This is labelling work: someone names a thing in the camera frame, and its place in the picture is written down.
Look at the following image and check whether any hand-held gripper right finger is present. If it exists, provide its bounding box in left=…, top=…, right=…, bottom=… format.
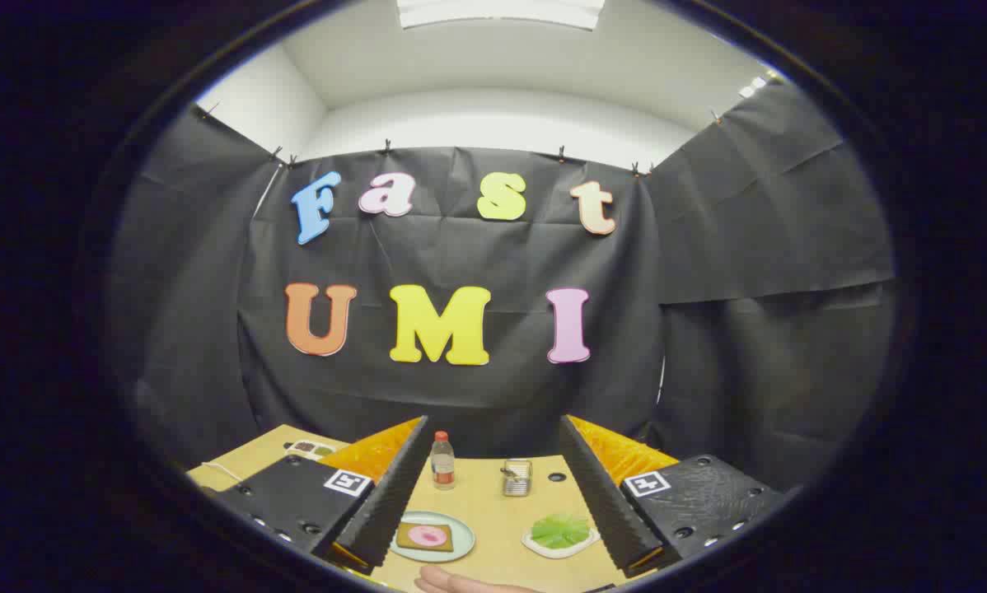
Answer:
left=559, top=415, right=788, bottom=578

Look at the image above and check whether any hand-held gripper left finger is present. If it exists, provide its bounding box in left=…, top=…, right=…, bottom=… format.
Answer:
left=212, top=416, right=431, bottom=576

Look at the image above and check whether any green lettuce leaf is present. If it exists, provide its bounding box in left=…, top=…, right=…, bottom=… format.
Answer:
left=531, top=514, right=592, bottom=550

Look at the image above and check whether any brown toast slice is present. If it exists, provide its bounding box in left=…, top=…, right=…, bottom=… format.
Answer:
left=395, top=521, right=455, bottom=553

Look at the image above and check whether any clear bottle with red cap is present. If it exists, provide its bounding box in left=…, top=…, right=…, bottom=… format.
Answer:
left=430, top=430, right=456, bottom=492

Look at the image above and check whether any pale green plate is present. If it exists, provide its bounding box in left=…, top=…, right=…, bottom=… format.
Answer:
left=390, top=511, right=476, bottom=564

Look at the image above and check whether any small white dish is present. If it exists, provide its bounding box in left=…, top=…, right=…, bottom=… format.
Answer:
left=522, top=515, right=601, bottom=560

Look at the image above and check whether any black backdrop cloth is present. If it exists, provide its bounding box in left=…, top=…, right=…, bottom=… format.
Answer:
left=106, top=78, right=898, bottom=495

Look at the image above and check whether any ceiling light panel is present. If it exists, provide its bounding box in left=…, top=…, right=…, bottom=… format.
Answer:
left=396, top=0, right=606, bottom=31

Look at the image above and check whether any metal wire cutlery holder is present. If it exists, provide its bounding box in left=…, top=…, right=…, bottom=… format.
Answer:
left=500, top=459, right=534, bottom=497

